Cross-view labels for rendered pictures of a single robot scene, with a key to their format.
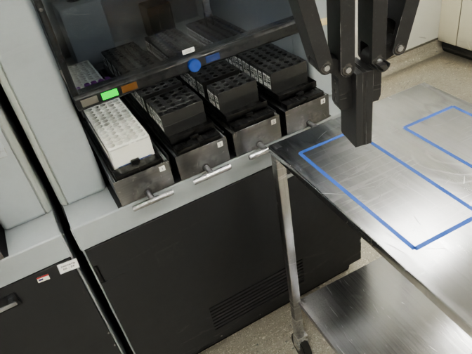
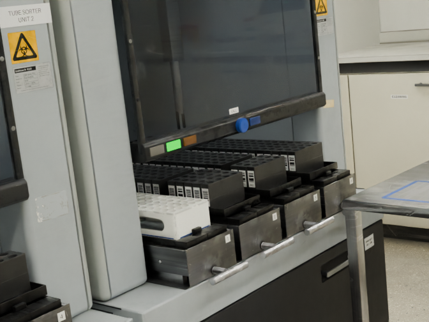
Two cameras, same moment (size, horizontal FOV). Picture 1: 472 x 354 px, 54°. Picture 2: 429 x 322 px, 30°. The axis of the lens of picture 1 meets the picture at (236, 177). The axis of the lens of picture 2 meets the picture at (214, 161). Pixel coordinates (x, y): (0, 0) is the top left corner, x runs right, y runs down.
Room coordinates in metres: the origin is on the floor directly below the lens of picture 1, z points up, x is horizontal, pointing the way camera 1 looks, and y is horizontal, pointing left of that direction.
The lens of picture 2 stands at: (-0.38, 0.84, 1.23)
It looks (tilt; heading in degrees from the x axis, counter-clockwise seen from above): 11 degrees down; 333
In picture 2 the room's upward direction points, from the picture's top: 6 degrees counter-clockwise
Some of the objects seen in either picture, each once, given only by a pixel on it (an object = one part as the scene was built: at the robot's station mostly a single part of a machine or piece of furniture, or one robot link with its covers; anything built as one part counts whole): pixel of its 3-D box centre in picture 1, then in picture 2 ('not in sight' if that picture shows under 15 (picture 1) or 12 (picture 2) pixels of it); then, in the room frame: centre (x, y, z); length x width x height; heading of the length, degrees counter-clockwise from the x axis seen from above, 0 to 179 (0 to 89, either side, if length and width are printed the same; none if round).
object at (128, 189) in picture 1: (107, 126); (94, 234); (1.18, 0.33, 0.78); 0.73 x 0.14 x 0.09; 22
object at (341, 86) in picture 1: (331, 81); not in sight; (0.34, -0.09, 1.22); 0.03 x 0.01 x 0.05; 99
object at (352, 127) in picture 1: (352, 104); not in sight; (0.34, -0.11, 1.19); 0.03 x 0.01 x 0.07; 9
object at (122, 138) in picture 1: (115, 128); (137, 215); (1.05, 0.28, 0.83); 0.30 x 0.10 x 0.06; 22
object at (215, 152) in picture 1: (157, 107); (145, 214); (1.23, 0.19, 0.78); 0.73 x 0.14 x 0.09; 22
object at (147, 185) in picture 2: (160, 95); (166, 186); (1.16, 0.16, 0.85); 0.12 x 0.02 x 0.06; 112
